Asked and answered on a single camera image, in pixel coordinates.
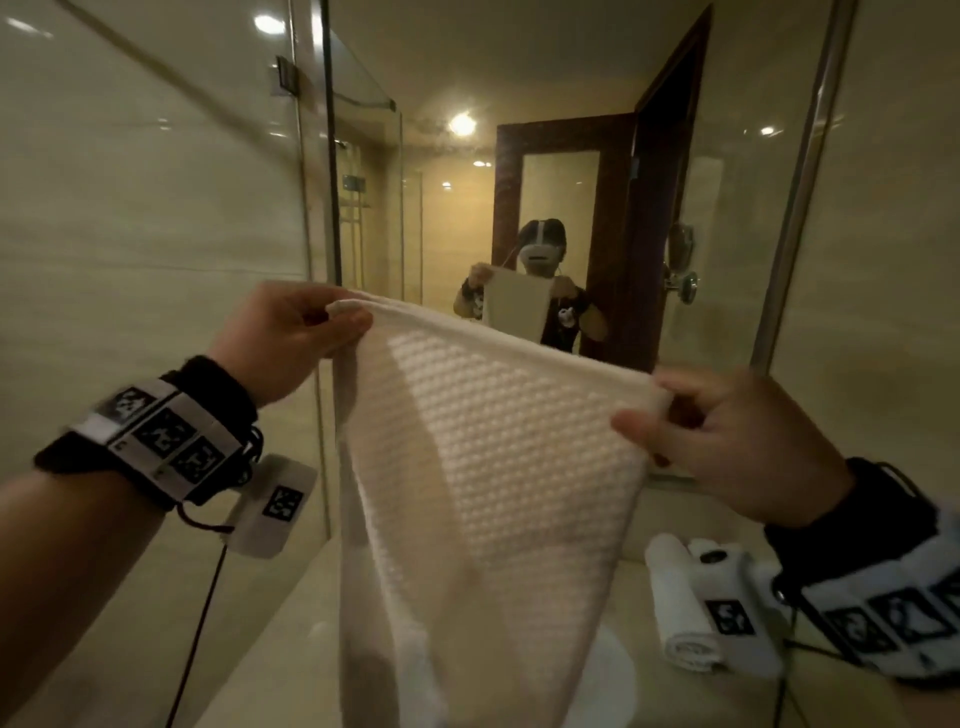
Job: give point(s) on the black right wristband white tags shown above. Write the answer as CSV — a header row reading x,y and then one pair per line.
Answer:
x,y
877,585

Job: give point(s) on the metal framed wall mirror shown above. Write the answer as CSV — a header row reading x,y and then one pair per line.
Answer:
x,y
420,187

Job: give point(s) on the person's right forearm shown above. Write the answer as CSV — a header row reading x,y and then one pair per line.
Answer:
x,y
934,709

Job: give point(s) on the person's left hand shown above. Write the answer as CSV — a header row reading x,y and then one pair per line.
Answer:
x,y
285,330

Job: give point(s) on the white patterned sink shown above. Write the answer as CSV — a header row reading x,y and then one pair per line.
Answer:
x,y
607,682

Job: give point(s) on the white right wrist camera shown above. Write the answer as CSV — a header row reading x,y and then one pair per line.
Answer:
x,y
731,615

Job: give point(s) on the person's right hand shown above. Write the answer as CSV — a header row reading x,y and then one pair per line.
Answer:
x,y
750,442

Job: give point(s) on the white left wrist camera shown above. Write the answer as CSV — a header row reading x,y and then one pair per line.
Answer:
x,y
274,506

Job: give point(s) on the white waffle towel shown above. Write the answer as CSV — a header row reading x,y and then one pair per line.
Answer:
x,y
675,600
487,487

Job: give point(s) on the black left wristband white tags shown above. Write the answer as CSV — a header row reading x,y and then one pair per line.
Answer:
x,y
165,435

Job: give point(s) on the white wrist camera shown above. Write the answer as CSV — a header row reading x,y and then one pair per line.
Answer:
x,y
274,506
731,615

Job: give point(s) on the black wristband white tags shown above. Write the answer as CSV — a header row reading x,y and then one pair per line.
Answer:
x,y
165,435
877,585

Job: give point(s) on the person's left forearm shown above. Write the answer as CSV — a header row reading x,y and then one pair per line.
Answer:
x,y
67,570

